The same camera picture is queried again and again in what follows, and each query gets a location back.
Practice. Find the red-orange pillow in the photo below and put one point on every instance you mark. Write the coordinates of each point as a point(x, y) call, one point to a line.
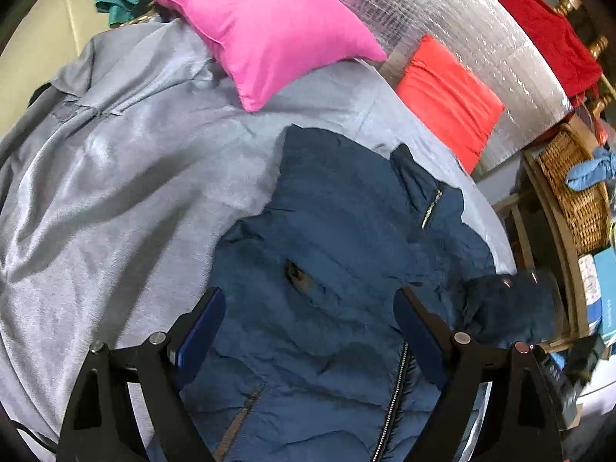
point(447, 101)

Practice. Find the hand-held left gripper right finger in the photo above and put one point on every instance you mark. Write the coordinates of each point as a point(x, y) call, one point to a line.
point(418, 332)

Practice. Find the grey bed sheet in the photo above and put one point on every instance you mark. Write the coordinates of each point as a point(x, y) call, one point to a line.
point(120, 178)

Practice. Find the blue cardboard box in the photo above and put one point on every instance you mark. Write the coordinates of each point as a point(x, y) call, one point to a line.
point(607, 288)

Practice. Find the navy blue puffer jacket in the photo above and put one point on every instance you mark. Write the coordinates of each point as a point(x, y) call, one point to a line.
point(337, 231)

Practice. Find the beige sofa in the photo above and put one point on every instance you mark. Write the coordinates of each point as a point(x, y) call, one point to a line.
point(43, 33)

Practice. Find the light blue cloth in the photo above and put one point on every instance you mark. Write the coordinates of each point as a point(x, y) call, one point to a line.
point(587, 173)

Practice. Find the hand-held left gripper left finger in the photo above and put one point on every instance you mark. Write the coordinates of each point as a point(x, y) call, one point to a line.
point(199, 332)

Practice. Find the wooden shelf table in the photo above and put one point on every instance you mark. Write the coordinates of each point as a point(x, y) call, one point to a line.
point(570, 269)

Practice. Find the red blanket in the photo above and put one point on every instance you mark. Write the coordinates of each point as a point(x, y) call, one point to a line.
point(534, 19)

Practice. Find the white and blue box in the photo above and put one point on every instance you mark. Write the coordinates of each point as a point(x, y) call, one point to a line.
point(589, 288)

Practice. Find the wicker basket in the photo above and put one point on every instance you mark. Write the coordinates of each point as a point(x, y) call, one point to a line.
point(577, 211)

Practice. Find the pink pillow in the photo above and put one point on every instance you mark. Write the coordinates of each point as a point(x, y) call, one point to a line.
point(269, 24)

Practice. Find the silver foil insulation board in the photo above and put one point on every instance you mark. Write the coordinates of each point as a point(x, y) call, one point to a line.
point(481, 33)

